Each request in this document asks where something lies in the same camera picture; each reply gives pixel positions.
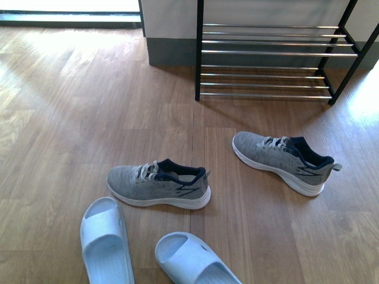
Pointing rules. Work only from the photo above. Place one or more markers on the black metal shoe rack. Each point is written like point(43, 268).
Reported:
point(276, 61)

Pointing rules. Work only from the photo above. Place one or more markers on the grey sneaker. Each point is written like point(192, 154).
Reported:
point(158, 183)
point(291, 158)

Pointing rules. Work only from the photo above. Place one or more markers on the white slide sandal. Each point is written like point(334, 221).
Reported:
point(185, 258)
point(104, 242)

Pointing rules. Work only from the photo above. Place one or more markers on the dark window frame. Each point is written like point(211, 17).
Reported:
point(71, 19)

